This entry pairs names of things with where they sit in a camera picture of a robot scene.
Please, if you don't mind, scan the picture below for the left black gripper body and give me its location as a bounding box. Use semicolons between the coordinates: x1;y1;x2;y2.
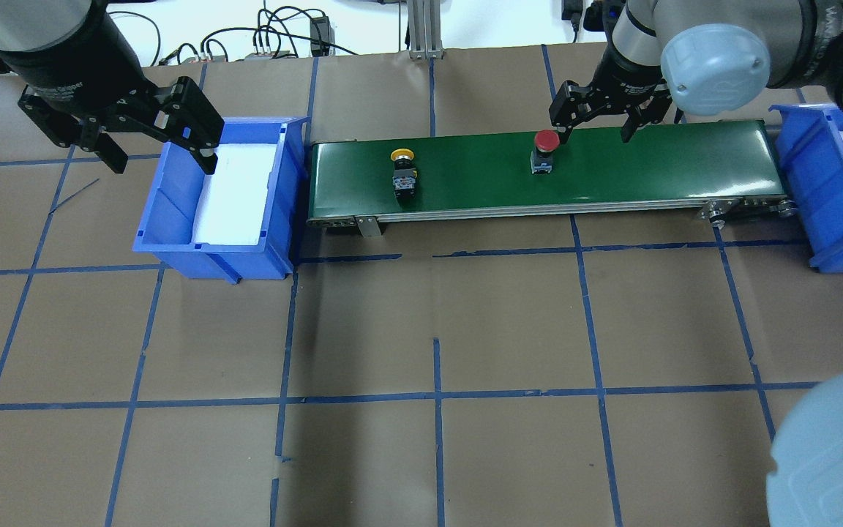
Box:
18;45;225;153

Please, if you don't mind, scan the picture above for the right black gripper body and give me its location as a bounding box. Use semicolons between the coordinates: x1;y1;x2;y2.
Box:
549;62;672;127

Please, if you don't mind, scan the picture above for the red push button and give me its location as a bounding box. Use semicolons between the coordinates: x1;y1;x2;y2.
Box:
530;130;560;176

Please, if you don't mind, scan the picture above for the yellow push button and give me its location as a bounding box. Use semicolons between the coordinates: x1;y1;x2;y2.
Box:
391;148;419;201

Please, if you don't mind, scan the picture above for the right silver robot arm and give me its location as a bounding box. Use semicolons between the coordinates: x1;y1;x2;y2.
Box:
549;1;843;141

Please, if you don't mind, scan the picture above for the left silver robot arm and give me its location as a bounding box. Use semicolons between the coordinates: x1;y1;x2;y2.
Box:
0;1;225;174

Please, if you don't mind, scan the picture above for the left white foam pad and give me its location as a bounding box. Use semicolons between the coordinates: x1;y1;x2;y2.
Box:
192;143;277;247

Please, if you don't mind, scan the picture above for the left blue plastic bin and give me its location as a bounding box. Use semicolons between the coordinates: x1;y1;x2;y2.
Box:
132;116;307;284

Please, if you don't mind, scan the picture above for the blue plastic bin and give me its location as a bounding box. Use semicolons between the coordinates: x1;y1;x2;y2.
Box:
132;116;307;284
770;104;843;274

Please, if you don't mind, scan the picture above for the green conveyor belt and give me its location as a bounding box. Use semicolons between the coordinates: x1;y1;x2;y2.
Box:
307;119;792;228

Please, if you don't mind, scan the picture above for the black power adapter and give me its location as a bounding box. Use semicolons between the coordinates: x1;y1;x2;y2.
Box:
309;15;334;56

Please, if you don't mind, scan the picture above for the right blue plastic bin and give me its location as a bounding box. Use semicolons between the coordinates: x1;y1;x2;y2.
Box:
770;104;843;274

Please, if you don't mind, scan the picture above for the aluminium frame post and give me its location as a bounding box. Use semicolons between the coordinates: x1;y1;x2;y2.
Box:
405;0;444;62

